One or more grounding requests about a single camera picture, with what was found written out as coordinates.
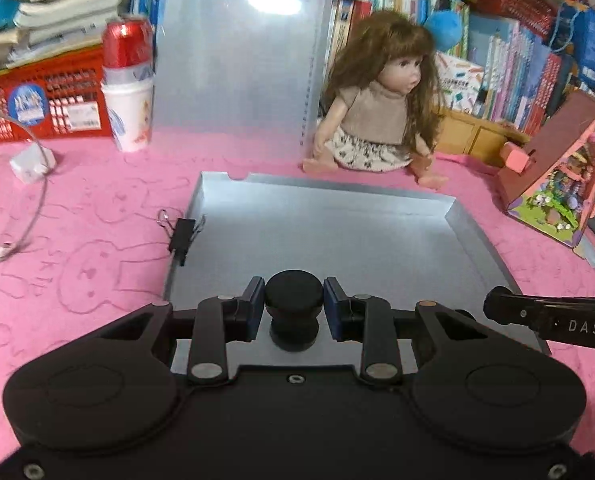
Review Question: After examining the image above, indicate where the wooden drawer box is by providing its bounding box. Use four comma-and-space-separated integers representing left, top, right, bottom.
440, 109, 531, 168

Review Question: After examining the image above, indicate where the triangular pink toy house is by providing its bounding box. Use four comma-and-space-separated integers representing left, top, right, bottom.
497, 90, 595, 251

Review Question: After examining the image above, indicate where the colourful printed carton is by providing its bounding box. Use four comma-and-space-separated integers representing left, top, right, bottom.
435, 52, 485, 118

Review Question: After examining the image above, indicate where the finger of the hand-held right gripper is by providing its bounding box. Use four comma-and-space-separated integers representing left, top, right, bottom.
484, 286, 545, 333

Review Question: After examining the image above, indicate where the red plastic basket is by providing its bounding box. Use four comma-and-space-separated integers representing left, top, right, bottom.
0, 45, 115, 146

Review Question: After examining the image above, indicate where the white paper cup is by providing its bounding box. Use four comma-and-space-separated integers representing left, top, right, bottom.
100, 67, 155, 153

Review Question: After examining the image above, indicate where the white charger with cable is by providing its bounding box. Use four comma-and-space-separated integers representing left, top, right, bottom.
0, 112, 50, 265

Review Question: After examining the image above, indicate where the row of colourful books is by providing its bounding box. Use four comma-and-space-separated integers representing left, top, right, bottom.
322, 0, 593, 136

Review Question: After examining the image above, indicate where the blue round plush toy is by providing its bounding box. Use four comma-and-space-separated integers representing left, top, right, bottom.
417, 0, 473, 51

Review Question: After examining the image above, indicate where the grey cardboard box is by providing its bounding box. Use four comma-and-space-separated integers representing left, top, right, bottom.
163, 171, 552, 376

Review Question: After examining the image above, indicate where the dark red mesh basket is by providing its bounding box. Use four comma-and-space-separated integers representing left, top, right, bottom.
460, 0, 563, 38

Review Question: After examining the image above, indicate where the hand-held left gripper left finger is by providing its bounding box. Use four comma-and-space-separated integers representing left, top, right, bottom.
100, 276, 266, 386

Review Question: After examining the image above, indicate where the brown haired doll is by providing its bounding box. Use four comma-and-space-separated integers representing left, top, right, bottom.
302, 10, 451, 191

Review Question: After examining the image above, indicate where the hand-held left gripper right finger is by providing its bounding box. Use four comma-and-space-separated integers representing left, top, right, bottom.
324, 276, 493, 386

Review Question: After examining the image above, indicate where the red drink can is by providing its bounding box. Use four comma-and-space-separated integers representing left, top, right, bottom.
102, 17, 155, 83

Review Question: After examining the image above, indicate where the translucent plastic clipboard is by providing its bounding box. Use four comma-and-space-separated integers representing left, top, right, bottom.
152, 0, 338, 148

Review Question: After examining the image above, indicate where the blue bag with rope handle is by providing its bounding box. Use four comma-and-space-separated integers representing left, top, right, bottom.
550, 0, 595, 93

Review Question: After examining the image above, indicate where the stack of worn books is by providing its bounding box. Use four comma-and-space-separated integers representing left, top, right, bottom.
0, 0, 143, 76

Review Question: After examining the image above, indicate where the pink bunny print blanket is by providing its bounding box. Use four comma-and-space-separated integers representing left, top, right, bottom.
0, 137, 595, 461

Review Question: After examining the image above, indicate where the black binder clip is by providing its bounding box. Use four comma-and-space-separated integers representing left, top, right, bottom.
157, 208, 206, 267

